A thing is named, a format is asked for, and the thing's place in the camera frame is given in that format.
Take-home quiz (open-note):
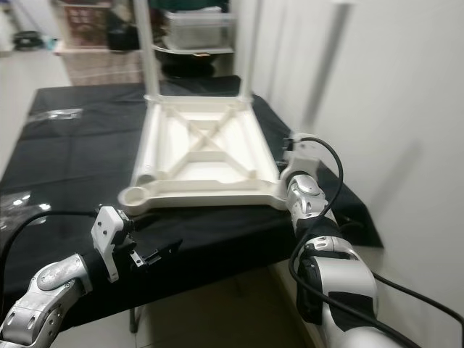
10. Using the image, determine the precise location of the white plastic children table top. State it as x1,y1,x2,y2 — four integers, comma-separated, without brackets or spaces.
117,94,291,217

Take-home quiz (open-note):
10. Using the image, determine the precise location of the black tablecloth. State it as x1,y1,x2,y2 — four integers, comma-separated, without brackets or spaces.
0,76,385,334

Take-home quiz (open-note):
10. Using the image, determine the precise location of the clear tape patch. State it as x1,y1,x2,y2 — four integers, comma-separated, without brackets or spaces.
0,190,53,233

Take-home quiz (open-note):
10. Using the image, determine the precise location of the black wok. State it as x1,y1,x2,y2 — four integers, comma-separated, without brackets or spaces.
159,49,233,77

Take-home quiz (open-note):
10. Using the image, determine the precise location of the clear plastic bag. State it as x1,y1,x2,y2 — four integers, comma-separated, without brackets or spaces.
43,109,84,123

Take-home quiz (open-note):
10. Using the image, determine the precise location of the clear plastic storage box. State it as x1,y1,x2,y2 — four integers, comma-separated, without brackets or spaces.
163,11,236,51

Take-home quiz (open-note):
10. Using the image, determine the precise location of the dark green round lid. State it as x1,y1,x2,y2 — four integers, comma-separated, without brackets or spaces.
159,0,229,12

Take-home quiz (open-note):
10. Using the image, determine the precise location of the black plastic bag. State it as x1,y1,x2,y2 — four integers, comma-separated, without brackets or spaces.
105,0,149,51

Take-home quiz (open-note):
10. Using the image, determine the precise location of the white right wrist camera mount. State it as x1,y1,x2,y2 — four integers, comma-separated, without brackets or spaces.
283,133,323,182

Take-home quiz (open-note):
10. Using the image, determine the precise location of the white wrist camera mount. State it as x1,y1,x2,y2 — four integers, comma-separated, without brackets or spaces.
91,205,135,283
283,133,323,182

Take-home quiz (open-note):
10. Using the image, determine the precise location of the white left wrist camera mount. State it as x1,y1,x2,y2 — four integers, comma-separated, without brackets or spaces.
91,205,135,283

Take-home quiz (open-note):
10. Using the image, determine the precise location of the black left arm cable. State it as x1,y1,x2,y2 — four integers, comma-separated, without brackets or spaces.
0,210,99,291

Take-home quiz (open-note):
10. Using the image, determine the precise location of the black coiled cable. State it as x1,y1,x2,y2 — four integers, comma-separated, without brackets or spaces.
11,30,41,50

